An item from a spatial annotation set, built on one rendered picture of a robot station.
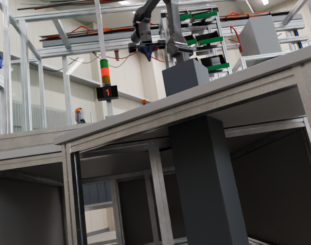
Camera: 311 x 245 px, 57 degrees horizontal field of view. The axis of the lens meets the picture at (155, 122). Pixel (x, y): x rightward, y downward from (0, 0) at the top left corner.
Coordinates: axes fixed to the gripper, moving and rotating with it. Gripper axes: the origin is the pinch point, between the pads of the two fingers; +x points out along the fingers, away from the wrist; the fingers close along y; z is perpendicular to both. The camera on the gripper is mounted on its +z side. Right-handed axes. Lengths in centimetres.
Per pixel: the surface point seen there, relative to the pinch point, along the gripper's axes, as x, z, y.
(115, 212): 74, 134, 36
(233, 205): 74, -26, -18
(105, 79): -2.8, 29.2, 24.4
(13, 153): 41, -6, 63
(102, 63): -13.4, 29.2, 24.7
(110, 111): 14.9, 33.9, 23.8
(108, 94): 6.5, 29.0, 23.5
